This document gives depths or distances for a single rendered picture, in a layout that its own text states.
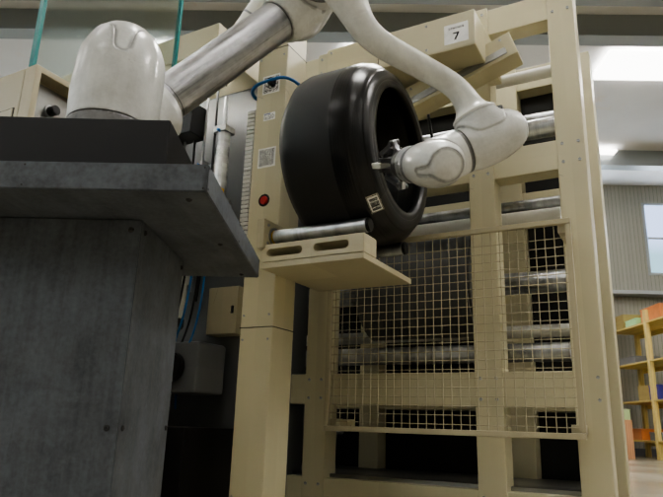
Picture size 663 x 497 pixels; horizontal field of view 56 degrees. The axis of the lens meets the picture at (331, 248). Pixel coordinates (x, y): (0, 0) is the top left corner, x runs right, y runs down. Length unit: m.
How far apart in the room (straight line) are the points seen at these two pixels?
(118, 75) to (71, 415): 0.58
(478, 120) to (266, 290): 0.97
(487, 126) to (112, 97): 0.77
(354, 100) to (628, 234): 10.97
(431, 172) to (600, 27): 6.66
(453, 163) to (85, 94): 0.71
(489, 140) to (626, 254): 11.15
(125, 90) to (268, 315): 1.07
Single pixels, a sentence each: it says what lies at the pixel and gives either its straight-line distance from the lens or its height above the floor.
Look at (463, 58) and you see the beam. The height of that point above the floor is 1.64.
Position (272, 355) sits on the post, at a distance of 2.04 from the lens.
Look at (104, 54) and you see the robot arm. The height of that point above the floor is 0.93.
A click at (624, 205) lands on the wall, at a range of 12.80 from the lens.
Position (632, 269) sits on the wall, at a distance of 12.48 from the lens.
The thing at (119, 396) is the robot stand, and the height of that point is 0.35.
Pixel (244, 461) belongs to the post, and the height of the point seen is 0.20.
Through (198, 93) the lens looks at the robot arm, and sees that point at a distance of 1.48.
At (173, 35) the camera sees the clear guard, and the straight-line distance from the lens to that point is 2.52.
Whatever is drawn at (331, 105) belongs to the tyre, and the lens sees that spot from 1.91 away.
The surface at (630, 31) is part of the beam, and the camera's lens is 8.00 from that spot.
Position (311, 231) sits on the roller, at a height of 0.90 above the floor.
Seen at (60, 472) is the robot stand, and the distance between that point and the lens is 0.98.
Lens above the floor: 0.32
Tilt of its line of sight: 16 degrees up
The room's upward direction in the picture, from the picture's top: 2 degrees clockwise
